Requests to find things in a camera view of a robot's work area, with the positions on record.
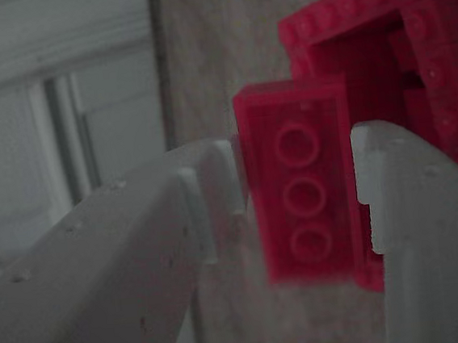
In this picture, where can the small red brick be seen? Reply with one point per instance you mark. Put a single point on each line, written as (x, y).
(299, 181)

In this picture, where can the dark red brick box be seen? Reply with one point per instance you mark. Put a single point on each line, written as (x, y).
(435, 38)

